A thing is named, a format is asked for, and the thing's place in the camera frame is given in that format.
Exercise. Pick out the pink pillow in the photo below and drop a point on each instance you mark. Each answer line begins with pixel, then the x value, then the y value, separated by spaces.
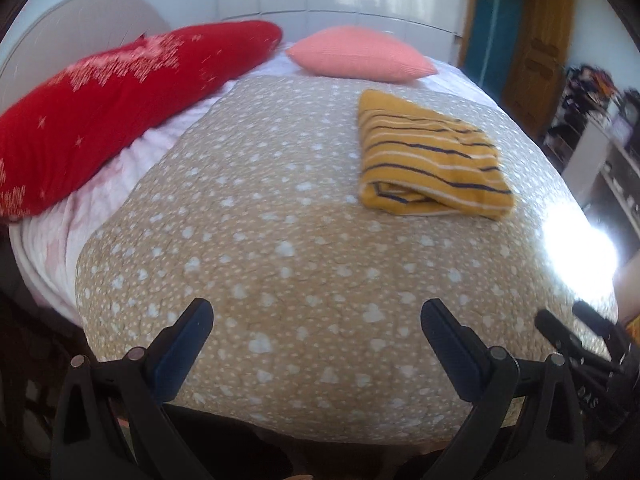
pixel 355 52

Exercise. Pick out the red pillow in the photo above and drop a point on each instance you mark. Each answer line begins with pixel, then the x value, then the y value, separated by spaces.
pixel 110 105

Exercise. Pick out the wooden door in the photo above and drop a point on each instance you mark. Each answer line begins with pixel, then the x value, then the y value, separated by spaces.
pixel 542 55

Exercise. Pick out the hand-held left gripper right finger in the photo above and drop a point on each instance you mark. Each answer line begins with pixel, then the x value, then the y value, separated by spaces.
pixel 456 355

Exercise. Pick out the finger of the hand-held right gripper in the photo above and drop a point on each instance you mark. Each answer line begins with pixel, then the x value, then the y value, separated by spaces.
pixel 597 320
pixel 560 332

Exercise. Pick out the yellow striped sweater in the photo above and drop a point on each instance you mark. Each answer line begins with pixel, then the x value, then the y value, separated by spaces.
pixel 425 160

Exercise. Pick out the beige heart-print blanket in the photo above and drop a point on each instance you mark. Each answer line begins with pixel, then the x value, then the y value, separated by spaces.
pixel 300 260

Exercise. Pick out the teal curtain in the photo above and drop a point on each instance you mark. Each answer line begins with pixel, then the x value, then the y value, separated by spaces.
pixel 492 30

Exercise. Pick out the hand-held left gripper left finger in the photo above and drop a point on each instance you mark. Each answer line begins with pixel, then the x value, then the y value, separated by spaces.
pixel 180 355

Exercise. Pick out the white shelf with clutter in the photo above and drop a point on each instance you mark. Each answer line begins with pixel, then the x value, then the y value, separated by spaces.
pixel 585 90

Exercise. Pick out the white shelf unit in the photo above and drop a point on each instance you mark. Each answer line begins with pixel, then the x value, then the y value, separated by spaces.
pixel 610 170

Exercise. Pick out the white headboard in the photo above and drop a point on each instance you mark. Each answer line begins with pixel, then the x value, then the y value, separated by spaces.
pixel 75 25

